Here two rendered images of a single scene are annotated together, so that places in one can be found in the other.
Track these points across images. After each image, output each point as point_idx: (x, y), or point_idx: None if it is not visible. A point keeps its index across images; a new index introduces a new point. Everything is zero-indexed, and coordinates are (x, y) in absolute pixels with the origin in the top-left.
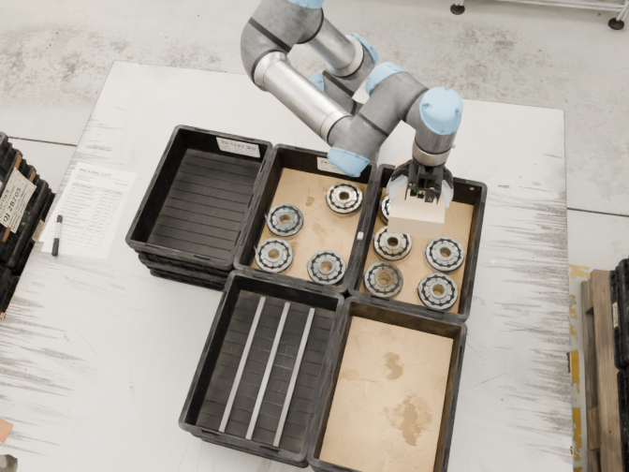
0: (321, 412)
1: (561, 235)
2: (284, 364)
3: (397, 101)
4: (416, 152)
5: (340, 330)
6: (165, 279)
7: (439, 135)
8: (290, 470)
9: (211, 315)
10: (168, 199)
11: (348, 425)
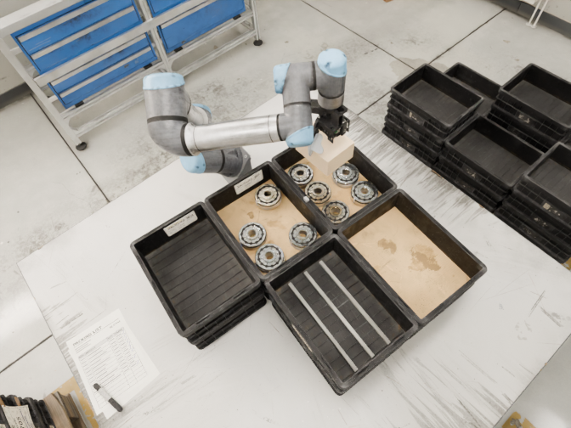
0: (397, 295)
1: (369, 127)
2: (341, 302)
3: (304, 79)
4: (329, 104)
5: (354, 250)
6: (212, 343)
7: (342, 77)
8: (398, 353)
9: (262, 331)
10: (169, 293)
11: (404, 293)
